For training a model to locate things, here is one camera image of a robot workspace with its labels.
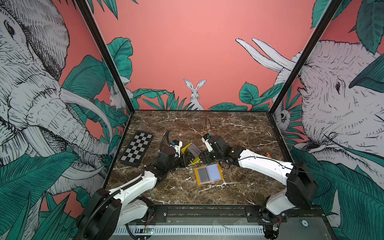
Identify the black white checkerboard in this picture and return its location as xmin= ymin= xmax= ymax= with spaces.
xmin=120 ymin=131 xmax=154 ymax=168

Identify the black frame post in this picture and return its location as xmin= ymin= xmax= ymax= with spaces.
xmin=269 ymin=0 xmax=343 ymax=115
xmin=75 ymin=0 xmax=135 ymax=116

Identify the left black frame post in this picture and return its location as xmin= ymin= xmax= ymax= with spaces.
xmin=75 ymin=0 xmax=135 ymax=116

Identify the dark grey VIP card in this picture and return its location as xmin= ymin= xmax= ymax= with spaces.
xmin=197 ymin=167 xmax=210 ymax=185

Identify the right black frame post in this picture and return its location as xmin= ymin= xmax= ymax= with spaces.
xmin=269 ymin=0 xmax=343 ymax=115

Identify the white slotted cable duct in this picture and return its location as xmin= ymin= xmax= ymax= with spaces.
xmin=114 ymin=225 xmax=265 ymax=236

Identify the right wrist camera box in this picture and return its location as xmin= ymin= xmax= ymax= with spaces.
xmin=202 ymin=133 xmax=213 ymax=152

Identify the black front rail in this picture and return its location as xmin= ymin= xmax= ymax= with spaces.
xmin=151 ymin=205 xmax=326 ymax=224

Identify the yellow leather card holder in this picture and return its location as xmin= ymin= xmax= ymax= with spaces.
xmin=195 ymin=164 xmax=224 ymax=186

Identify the stack of grey cards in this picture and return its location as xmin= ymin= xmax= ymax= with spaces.
xmin=185 ymin=143 xmax=201 ymax=159

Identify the yellow plastic card tray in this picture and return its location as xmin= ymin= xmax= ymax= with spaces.
xmin=181 ymin=143 xmax=202 ymax=165

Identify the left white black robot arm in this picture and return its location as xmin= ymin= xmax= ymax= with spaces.
xmin=75 ymin=147 xmax=192 ymax=240

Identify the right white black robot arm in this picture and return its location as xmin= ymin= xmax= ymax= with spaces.
xmin=200 ymin=134 xmax=318 ymax=216

